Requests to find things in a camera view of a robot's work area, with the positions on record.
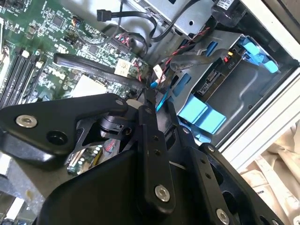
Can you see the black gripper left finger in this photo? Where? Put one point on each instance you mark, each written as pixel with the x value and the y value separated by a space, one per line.
pixel 54 112

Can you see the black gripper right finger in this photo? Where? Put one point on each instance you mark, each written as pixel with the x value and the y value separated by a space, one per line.
pixel 199 164

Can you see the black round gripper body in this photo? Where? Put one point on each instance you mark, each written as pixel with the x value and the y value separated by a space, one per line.
pixel 100 199

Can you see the hard disk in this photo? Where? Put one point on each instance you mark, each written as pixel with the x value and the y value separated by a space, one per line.
pixel 199 114

